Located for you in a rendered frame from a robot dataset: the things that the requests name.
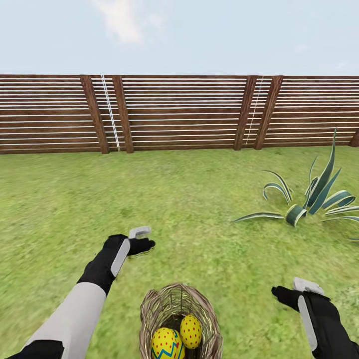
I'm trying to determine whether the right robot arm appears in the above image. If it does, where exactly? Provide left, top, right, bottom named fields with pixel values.
left=271, top=277, right=359, bottom=359

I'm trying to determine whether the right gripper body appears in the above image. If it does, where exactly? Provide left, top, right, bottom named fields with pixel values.
left=277, top=286, right=300, bottom=312

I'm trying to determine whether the wicker basket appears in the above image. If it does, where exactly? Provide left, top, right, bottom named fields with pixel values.
left=139, top=282, right=223, bottom=359

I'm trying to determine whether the easter egg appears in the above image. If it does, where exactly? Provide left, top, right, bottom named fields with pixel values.
left=151, top=318, right=179, bottom=359
left=179, top=314, right=202, bottom=351
left=171, top=328, right=188, bottom=359

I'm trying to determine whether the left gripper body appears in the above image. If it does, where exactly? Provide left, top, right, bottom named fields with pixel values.
left=131, top=238, right=150, bottom=255

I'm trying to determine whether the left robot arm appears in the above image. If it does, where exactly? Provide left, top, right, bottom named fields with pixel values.
left=7, top=226, right=156, bottom=359

